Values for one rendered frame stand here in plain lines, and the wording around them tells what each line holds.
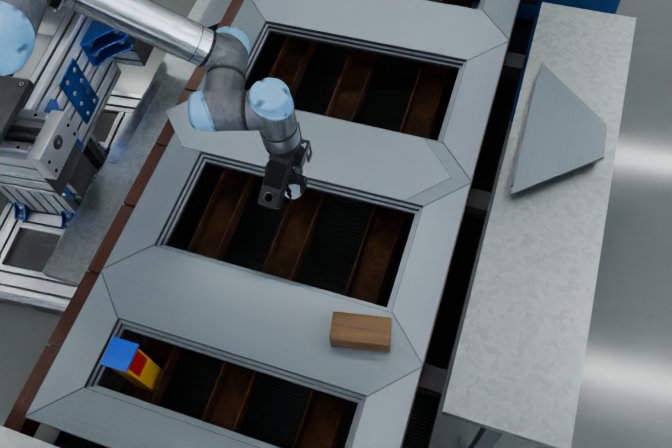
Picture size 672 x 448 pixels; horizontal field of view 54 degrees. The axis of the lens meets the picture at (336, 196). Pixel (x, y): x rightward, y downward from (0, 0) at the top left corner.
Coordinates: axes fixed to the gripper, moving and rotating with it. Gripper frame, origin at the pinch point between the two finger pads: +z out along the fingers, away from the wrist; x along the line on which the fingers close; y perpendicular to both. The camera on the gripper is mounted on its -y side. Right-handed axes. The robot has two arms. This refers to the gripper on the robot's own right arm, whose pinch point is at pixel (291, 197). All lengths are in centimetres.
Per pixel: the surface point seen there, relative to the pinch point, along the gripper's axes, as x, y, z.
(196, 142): 30.1, 11.1, 5.7
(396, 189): -21.0, 11.6, 5.8
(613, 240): -87, 59, 90
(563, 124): -55, 44, 11
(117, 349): 22.7, -42.5, 1.4
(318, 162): -1.1, 13.7, 5.8
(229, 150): 21.2, 11.2, 5.7
